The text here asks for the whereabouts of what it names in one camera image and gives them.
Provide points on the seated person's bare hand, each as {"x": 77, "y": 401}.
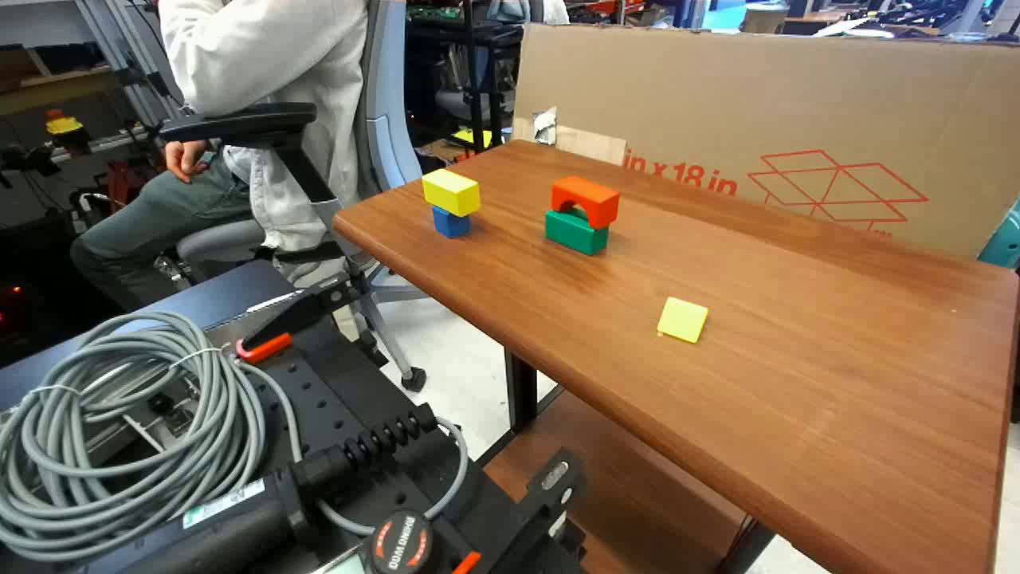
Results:
{"x": 186, "y": 161}

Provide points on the green arch block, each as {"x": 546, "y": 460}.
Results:
{"x": 567, "y": 233}

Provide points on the orange arch block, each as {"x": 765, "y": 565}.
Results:
{"x": 593, "y": 196}

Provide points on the yellow rectangular block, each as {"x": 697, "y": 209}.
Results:
{"x": 451, "y": 193}

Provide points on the blue cube block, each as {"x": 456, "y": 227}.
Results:
{"x": 451, "y": 224}

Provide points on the yellow wedge block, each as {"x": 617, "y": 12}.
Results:
{"x": 683, "y": 321}

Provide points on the black office chair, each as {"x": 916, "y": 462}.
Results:
{"x": 250, "y": 121}

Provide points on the seated person white hoodie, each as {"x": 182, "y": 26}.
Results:
{"x": 267, "y": 65}

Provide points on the small yellow object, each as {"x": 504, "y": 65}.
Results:
{"x": 66, "y": 124}

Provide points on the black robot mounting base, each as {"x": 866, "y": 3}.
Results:
{"x": 331, "y": 383}

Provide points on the white crumpled plastic bag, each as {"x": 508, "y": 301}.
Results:
{"x": 544, "y": 124}

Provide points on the round black orange knob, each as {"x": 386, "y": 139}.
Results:
{"x": 399, "y": 543}

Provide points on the wooden lower shelf board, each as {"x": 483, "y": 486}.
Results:
{"x": 617, "y": 489}

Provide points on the large printed cardboard box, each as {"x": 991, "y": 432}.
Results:
{"x": 744, "y": 96}

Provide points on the teal green bin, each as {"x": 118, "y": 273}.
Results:
{"x": 1006, "y": 242}

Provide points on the aluminium frame struts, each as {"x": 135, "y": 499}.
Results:
{"x": 138, "y": 65}

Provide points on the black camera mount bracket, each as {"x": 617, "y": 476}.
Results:
{"x": 546, "y": 499}

